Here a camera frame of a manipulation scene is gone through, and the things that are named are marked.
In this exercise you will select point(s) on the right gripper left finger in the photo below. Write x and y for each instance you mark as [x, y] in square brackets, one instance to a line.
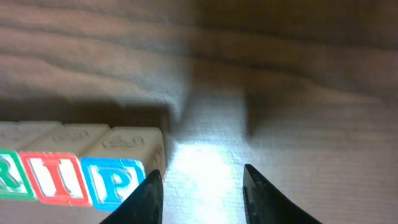
[143, 206]

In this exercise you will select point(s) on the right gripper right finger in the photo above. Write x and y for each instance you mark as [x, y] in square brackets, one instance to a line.
[266, 204]

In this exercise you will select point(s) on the blue P block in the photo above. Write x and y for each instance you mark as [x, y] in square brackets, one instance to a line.
[118, 162]

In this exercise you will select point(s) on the red I block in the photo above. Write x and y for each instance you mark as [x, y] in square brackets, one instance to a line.
[52, 164]

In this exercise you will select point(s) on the green R block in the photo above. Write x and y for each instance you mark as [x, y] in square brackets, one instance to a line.
[15, 136]

